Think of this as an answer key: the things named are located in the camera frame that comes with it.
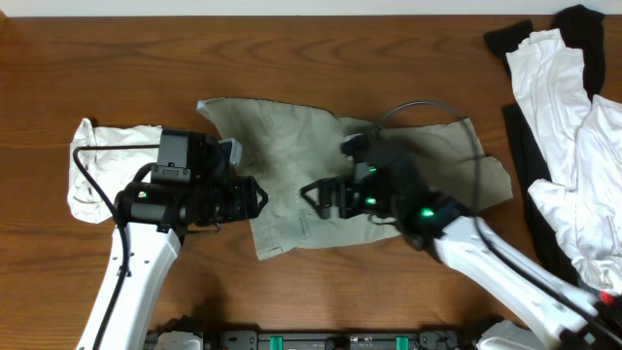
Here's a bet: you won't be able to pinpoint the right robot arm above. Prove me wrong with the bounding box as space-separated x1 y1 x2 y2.
300 140 621 349

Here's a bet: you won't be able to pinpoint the folded white cloth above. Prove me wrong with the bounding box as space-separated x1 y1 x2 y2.
67 119 162 224

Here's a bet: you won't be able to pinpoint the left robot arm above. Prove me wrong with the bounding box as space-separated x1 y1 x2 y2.
78 129 268 349

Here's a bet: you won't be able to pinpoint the khaki shorts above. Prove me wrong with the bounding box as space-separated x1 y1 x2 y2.
195 97 514 262

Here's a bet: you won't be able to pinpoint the white shirt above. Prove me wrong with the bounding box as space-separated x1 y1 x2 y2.
506 29 621 295

